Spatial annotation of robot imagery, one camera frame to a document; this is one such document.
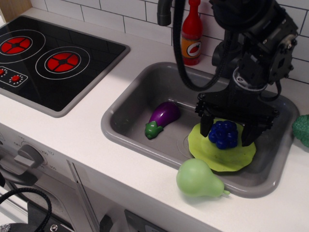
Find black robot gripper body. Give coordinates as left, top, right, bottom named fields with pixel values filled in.
left=196, top=68, right=280, bottom=129

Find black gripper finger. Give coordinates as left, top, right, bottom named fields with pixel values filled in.
left=200, top=115, right=214, bottom=137
left=241, top=123, right=265, bottom=146

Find blue toy blueberries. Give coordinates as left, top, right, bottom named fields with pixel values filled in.
left=208, top=120, right=238, bottom=150

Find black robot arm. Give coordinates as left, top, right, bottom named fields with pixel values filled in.
left=196, top=0, right=298, bottom=146

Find lime green plate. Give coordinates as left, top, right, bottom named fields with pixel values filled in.
left=188, top=123, right=256, bottom=172

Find purple toy eggplant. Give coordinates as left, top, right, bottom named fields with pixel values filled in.
left=144, top=101, right=181, bottom=140

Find green knitted cloth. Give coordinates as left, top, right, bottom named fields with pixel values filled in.
left=292, top=115, right=309, bottom=147

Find green toy pear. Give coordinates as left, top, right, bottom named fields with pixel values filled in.
left=176, top=159, right=230, bottom=197

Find red toy ketchup bottle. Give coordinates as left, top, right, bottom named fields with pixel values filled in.
left=181, top=0, right=203, bottom=66

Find white toy oven door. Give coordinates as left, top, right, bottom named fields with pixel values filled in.
left=0, top=166, right=80, bottom=232

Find black toy stove top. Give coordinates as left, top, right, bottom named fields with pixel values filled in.
left=0, top=16, right=130, bottom=117

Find grey oven knob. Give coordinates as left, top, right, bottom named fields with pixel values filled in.
left=14, top=145, right=44, bottom=168

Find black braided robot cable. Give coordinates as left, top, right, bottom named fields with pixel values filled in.
left=171, top=0, right=239, bottom=92

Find black cable lower left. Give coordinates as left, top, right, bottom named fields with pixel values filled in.
left=0, top=187, right=53, bottom=232

